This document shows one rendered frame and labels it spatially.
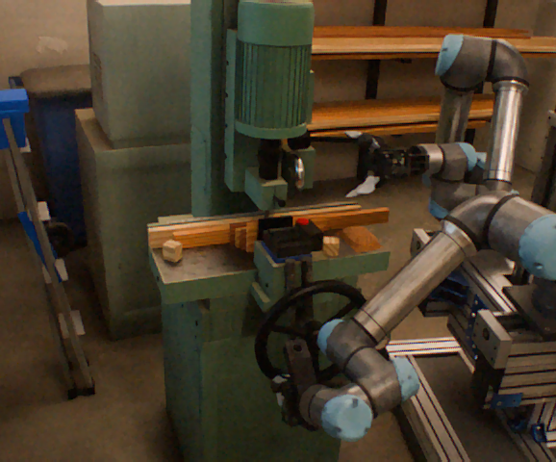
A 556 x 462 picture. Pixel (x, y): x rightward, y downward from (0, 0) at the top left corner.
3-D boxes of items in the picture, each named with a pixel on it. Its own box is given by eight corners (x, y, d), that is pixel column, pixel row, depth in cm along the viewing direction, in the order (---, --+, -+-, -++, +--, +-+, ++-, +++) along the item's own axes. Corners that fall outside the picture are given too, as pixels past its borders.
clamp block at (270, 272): (269, 300, 139) (271, 267, 135) (251, 272, 150) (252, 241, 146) (327, 291, 144) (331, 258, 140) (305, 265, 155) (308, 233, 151)
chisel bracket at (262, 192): (261, 217, 153) (262, 186, 149) (243, 195, 165) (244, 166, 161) (288, 214, 155) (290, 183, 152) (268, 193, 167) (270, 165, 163)
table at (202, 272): (172, 328, 132) (171, 305, 130) (147, 263, 158) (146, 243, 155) (407, 288, 153) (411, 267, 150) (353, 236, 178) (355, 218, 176)
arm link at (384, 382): (384, 336, 112) (336, 362, 108) (423, 371, 103) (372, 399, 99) (386, 366, 116) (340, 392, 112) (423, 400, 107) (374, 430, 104)
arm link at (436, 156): (424, 142, 151) (424, 174, 153) (409, 143, 149) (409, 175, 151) (442, 144, 144) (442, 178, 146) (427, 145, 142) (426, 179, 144)
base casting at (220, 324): (200, 344, 149) (200, 313, 145) (156, 242, 197) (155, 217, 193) (360, 315, 164) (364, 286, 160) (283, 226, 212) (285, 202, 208)
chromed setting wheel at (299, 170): (294, 202, 169) (297, 161, 163) (279, 186, 179) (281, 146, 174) (305, 201, 170) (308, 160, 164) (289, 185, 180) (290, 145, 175)
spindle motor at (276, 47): (247, 143, 139) (252, 3, 125) (226, 122, 153) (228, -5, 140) (317, 139, 145) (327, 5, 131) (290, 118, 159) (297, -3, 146)
